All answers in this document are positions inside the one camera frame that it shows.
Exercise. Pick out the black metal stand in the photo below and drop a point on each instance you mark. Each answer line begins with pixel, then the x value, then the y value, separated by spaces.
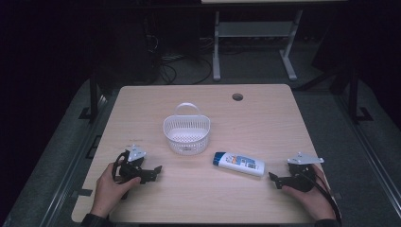
pixel 353 94
pixel 93 97

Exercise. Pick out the white bottle with blue cap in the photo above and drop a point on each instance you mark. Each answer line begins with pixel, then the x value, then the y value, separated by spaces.
pixel 241 164

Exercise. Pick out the grey metal desk frame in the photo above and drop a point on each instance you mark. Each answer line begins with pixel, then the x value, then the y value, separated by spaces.
pixel 255 30

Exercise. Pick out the person's right hand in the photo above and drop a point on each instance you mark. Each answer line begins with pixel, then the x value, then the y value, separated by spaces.
pixel 318 201

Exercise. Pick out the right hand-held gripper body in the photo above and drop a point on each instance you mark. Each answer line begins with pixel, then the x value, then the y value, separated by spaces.
pixel 301 179

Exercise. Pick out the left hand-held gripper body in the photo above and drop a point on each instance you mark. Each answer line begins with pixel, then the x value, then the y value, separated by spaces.
pixel 132 170

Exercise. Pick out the white plastic basket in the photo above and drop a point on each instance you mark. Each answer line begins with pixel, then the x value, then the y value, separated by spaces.
pixel 186 132

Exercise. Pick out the person's left hand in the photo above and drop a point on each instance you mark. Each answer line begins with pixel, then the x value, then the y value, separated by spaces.
pixel 108 192

